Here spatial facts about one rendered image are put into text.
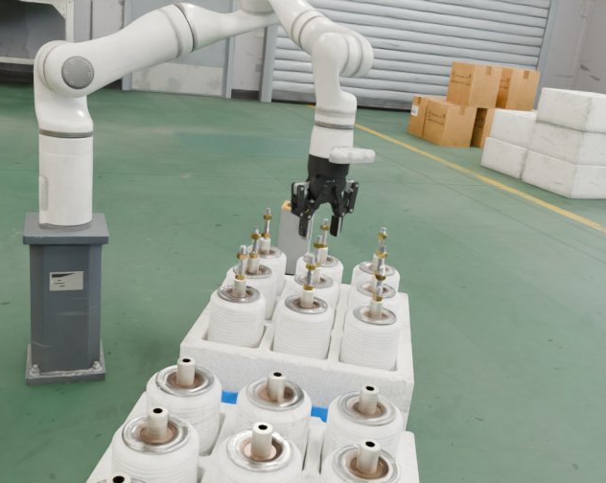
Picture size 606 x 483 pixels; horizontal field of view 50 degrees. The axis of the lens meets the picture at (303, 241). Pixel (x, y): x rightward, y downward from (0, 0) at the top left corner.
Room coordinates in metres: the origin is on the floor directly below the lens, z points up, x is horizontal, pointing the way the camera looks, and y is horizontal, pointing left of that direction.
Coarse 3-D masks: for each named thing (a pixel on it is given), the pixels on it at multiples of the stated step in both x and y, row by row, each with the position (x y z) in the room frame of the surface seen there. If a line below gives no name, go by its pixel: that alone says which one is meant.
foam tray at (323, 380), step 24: (336, 312) 1.19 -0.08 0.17; (408, 312) 1.22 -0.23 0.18; (192, 336) 1.00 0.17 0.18; (264, 336) 1.03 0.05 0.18; (336, 336) 1.07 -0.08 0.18; (408, 336) 1.11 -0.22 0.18; (216, 360) 0.96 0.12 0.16; (240, 360) 0.96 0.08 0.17; (264, 360) 0.96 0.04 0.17; (288, 360) 0.96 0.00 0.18; (312, 360) 0.97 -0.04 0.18; (336, 360) 0.98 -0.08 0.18; (408, 360) 1.01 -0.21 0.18; (240, 384) 0.96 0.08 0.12; (312, 384) 0.95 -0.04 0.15; (336, 384) 0.95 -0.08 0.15; (360, 384) 0.94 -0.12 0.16; (384, 384) 0.94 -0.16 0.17; (408, 384) 0.94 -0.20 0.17; (408, 408) 0.94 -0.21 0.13
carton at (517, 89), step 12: (504, 72) 5.11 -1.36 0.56; (516, 72) 5.03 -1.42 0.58; (528, 72) 5.06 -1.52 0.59; (504, 84) 5.08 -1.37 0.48; (516, 84) 5.03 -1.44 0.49; (528, 84) 5.07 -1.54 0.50; (504, 96) 5.06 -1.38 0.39; (516, 96) 5.04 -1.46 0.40; (528, 96) 5.08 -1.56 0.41; (504, 108) 5.03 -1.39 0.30; (516, 108) 5.05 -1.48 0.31; (528, 108) 5.09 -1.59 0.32
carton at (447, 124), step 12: (432, 108) 5.01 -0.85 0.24; (444, 108) 4.86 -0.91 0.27; (456, 108) 4.83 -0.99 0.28; (468, 108) 4.87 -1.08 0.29; (432, 120) 4.99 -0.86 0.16; (444, 120) 4.83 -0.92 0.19; (456, 120) 4.84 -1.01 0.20; (468, 120) 4.87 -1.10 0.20; (432, 132) 4.96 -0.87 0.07; (444, 132) 4.81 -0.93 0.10; (456, 132) 4.85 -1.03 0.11; (468, 132) 4.88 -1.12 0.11; (444, 144) 4.82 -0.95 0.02; (456, 144) 4.85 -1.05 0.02; (468, 144) 4.89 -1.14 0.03
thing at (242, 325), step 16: (224, 304) 1.00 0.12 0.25; (240, 304) 1.00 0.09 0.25; (256, 304) 1.01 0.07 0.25; (224, 320) 1.00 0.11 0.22; (240, 320) 0.99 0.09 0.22; (256, 320) 1.01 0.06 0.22; (208, 336) 1.02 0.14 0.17; (224, 336) 0.99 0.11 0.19; (240, 336) 0.99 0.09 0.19; (256, 336) 1.01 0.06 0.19
